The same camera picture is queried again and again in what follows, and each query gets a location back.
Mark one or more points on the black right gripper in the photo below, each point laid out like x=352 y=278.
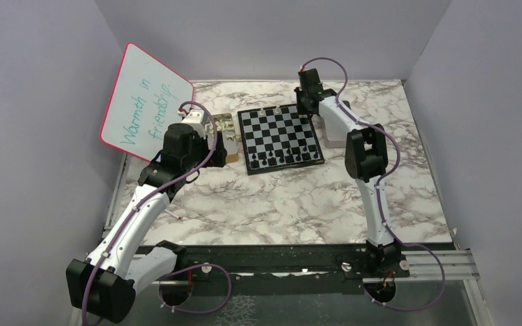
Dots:
x=299 y=93

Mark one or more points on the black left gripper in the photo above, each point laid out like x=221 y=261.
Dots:
x=218 y=157

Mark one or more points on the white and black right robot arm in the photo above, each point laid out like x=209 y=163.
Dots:
x=366 y=162

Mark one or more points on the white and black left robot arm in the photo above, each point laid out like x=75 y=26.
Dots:
x=107 y=282

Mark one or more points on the silver metal tin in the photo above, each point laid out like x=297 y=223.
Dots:
x=335 y=132

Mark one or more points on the black and white chessboard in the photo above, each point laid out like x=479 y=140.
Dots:
x=261 y=134

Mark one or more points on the red capped marker pen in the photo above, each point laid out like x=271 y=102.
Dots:
x=174 y=215

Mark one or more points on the pink framed whiteboard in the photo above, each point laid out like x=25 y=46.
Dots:
x=144 y=101

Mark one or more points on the aluminium extrusion rail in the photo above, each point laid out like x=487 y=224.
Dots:
x=456 y=264

